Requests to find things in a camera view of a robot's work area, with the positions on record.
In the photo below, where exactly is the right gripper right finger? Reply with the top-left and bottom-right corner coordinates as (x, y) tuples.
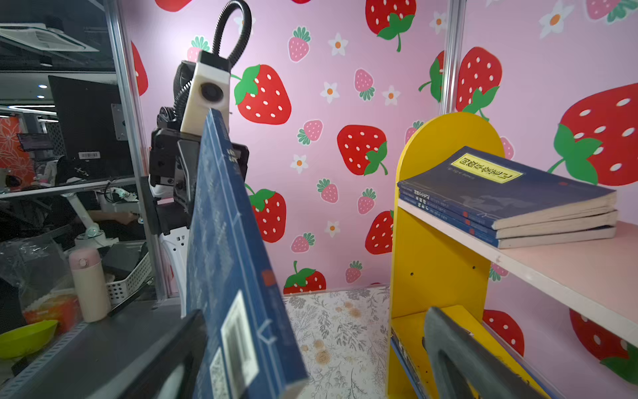
(424, 308), (542, 398)

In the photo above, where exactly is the white plastic basket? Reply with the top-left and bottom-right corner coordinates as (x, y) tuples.
(106, 254), (152, 307)

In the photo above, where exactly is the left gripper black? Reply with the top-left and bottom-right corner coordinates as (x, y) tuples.
(148, 126), (250, 220)

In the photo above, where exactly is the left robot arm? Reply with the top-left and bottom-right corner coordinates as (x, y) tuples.
(147, 1), (252, 314)

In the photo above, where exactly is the computer monitor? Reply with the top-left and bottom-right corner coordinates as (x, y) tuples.
(49, 76), (134, 180)

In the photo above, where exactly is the navy blue book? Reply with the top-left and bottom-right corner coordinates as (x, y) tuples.
(400, 199), (616, 249)

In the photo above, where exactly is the pink thermos bottle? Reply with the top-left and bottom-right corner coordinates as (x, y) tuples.
(69, 248), (111, 323)

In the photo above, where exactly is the yellow pink blue bookshelf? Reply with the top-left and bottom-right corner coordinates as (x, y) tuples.
(385, 111), (638, 399)

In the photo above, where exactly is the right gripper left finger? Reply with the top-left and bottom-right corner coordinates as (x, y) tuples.
(90, 310), (208, 398)

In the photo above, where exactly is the lime green bowl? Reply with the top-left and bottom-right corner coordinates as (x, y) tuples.
(0, 320), (58, 360)

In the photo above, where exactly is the yellow cartoon cover book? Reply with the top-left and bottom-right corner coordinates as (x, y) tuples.
(386, 304), (549, 398)

